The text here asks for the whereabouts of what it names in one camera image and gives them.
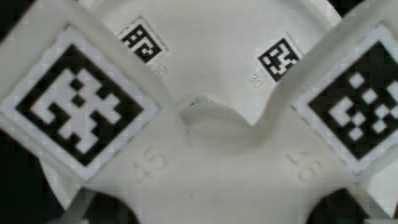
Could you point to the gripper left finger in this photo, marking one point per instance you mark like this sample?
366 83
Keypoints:
96 209

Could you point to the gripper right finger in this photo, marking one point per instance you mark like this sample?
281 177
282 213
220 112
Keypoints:
346 207

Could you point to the white cross-shaped table base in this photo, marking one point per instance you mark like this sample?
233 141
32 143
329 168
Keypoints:
114 142

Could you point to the white round table top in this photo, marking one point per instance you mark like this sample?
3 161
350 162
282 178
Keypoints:
275 55

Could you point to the white cylindrical table leg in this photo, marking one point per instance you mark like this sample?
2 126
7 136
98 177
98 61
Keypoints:
211 119

